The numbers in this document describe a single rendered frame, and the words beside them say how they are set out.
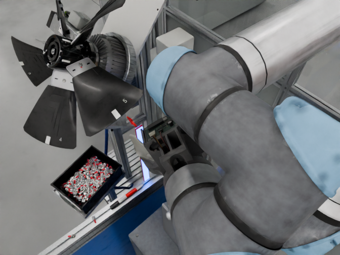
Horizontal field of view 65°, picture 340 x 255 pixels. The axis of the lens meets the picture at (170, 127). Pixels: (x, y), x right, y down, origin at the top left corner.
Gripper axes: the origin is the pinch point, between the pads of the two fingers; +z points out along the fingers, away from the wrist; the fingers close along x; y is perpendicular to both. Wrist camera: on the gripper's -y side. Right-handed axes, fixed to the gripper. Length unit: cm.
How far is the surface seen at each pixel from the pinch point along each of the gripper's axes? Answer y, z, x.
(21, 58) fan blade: 21, 80, 45
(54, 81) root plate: 10, 57, 32
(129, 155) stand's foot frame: -73, 126, 46
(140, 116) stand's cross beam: -39, 99, 19
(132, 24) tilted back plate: 11, 72, -4
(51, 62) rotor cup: 16, 55, 28
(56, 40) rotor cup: 21, 57, 22
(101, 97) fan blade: 1.1, 38.0, 16.6
